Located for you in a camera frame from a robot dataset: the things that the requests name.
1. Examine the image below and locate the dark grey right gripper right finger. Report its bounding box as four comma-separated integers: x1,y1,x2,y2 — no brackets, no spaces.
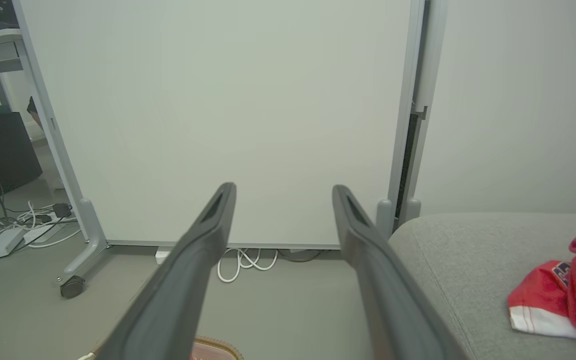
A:
332,184,469,360

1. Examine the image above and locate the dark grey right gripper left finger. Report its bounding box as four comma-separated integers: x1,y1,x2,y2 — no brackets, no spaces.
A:
93,182,237,360

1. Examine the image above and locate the grey fabric sofa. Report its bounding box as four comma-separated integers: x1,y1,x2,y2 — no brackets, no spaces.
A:
388,212,576,360

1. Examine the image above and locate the cream perforated laundry basket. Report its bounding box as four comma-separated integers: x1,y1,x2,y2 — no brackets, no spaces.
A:
78,336,244,360

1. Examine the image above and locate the short grey partition leg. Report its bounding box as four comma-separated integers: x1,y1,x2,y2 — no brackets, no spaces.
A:
376,199,394,239

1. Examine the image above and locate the grey leg of narrow panel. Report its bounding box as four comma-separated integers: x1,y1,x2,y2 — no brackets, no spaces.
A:
399,197,422,227

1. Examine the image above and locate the black caster wheel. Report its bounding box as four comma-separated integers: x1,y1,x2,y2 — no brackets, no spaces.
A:
60,276,87,300

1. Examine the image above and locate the grey partition leg with caster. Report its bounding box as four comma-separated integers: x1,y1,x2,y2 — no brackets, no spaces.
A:
57,197,112,287

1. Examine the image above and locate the white power strip with adapter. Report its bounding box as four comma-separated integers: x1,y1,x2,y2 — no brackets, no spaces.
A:
22,216,77,245

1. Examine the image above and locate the large white partition panel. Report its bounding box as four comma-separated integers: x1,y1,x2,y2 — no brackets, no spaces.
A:
12,0,427,251

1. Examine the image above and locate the black box cabinet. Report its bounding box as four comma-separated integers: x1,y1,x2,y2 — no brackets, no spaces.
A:
0,112,44,211

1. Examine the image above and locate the narrow white partition panel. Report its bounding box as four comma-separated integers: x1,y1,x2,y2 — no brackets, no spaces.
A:
408,0,576,217

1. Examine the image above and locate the coiled white cable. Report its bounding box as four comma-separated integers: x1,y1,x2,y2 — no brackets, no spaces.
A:
217,247,279,284

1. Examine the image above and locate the black cable under partition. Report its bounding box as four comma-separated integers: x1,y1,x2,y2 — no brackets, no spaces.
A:
278,249,325,264

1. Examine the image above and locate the white floor cable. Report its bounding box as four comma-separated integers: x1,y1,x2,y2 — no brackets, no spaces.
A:
27,228,83,250

